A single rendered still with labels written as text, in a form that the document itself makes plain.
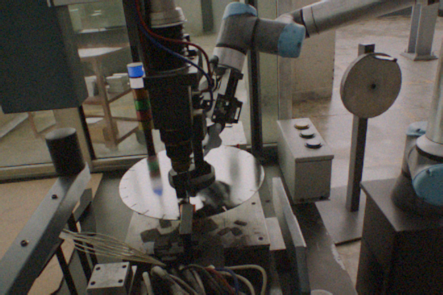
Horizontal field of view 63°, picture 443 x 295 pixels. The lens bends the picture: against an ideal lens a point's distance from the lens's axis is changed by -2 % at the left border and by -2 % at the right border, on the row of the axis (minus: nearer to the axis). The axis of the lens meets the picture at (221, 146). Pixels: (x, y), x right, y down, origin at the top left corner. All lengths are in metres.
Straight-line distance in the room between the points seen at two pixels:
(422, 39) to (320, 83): 2.31
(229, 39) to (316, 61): 3.31
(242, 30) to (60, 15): 0.44
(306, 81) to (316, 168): 3.13
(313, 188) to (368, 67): 0.97
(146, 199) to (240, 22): 0.44
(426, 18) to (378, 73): 4.17
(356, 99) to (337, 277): 1.19
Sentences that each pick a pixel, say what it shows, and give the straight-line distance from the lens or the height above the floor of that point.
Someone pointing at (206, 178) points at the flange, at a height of 0.96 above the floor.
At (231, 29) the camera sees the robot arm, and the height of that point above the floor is 1.25.
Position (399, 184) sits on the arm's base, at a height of 0.80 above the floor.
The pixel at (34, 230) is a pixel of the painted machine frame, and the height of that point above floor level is 1.05.
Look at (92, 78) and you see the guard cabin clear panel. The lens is 1.30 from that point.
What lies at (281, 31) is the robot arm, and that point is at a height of 1.24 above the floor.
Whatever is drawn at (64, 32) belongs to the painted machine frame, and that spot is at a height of 1.32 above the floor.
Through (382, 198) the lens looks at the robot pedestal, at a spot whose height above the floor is 0.75.
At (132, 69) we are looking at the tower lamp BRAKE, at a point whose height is 1.15.
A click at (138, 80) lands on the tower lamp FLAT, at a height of 1.12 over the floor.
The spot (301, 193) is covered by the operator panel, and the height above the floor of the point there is 0.78.
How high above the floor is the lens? 1.37
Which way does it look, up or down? 26 degrees down
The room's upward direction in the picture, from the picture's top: 5 degrees counter-clockwise
